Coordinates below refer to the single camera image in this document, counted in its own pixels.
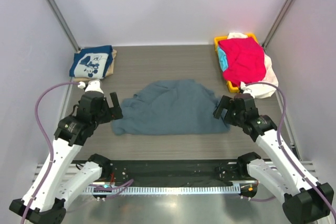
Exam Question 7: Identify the grey-blue t shirt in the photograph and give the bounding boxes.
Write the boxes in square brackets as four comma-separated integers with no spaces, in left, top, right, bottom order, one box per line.
[111,79,229,135]

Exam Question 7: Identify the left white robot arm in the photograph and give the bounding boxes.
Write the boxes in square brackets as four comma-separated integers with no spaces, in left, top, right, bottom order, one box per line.
[9,79,123,223]

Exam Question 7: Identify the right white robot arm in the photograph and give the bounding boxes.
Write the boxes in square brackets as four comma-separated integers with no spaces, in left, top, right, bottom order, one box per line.
[213,93,335,223]

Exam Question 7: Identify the yellow plastic bin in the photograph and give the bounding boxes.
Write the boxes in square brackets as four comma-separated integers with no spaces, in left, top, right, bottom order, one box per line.
[214,33,258,93]

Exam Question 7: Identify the folded tan t shirt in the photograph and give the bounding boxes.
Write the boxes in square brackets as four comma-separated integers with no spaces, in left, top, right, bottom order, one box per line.
[72,49,117,82]

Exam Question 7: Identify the light blue t shirt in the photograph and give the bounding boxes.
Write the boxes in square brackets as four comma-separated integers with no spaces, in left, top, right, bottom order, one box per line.
[217,46,228,72]

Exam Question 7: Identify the folded navy cartoon t shirt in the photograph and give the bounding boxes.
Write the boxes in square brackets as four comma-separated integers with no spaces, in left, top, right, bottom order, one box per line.
[69,45,113,79]

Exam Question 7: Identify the red t shirt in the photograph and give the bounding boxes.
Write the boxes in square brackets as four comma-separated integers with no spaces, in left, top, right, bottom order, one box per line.
[218,37,266,86]

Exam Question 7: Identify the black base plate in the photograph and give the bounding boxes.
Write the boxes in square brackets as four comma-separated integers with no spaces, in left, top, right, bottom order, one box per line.
[98,159,255,187]

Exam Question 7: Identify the white slotted cable duct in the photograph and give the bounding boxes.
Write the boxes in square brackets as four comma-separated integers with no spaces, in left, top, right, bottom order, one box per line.
[82,184,240,196]

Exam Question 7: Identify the left aluminium frame post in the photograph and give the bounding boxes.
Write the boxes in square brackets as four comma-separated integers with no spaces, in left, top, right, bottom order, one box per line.
[46,0,80,51]

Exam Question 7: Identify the aluminium frame post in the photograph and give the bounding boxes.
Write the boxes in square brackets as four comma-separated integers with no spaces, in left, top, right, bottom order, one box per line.
[46,0,80,51]
[261,0,295,50]

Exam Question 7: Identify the right aluminium frame post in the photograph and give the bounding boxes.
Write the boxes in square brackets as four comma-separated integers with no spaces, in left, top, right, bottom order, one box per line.
[261,0,295,50]

